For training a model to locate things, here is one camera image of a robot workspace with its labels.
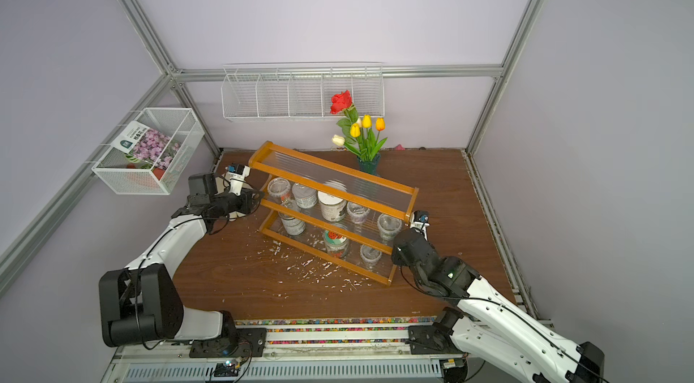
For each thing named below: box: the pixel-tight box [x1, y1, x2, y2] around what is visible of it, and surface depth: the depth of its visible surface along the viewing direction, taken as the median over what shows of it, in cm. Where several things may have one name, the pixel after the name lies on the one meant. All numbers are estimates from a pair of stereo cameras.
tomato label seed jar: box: [323, 229, 350, 260], surface depth 84 cm
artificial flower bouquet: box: [329, 90, 388, 161], surface depth 90 cm
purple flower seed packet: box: [111, 120, 182, 171], surface depth 75 cm
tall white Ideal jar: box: [317, 189, 347, 222], surface depth 77 cm
